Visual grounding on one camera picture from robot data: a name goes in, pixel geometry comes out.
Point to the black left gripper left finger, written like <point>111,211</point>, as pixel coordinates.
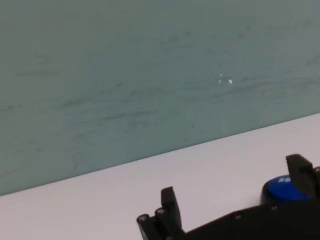
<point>171,207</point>

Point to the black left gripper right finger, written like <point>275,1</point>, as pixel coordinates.
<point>302,175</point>

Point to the blue push button black base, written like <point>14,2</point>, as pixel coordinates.
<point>280,187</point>

